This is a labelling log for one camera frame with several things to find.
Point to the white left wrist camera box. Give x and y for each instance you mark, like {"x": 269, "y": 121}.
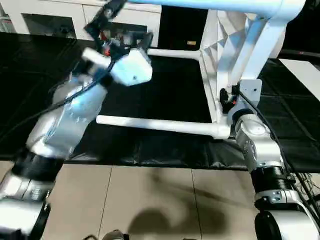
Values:
{"x": 132, "y": 67}

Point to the brown rounded robot part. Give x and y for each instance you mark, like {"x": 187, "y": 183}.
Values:
{"x": 115, "y": 236}

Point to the white flat board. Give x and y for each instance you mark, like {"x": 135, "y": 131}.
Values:
{"x": 305, "y": 75}

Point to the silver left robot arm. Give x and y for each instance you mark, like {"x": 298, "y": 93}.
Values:
{"x": 70, "y": 117}

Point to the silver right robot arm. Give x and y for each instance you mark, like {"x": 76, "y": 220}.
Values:
{"x": 255, "y": 135}

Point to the light grey cushion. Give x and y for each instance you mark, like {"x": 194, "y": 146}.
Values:
{"x": 278, "y": 42}

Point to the black cabinet with yellow label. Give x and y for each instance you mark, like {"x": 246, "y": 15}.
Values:
{"x": 175, "y": 25}

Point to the white sideboard with glass doors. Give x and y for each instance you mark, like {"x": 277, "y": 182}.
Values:
{"x": 82, "y": 15}

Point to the white plastic table top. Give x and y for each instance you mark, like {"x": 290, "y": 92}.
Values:
{"x": 225, "y": 37}

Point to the white plastic table leg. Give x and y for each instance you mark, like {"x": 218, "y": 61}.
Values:
{"x": 162, "y": 125}
{"x": 175, "y": 53}
{"x": 225, "y": 6}

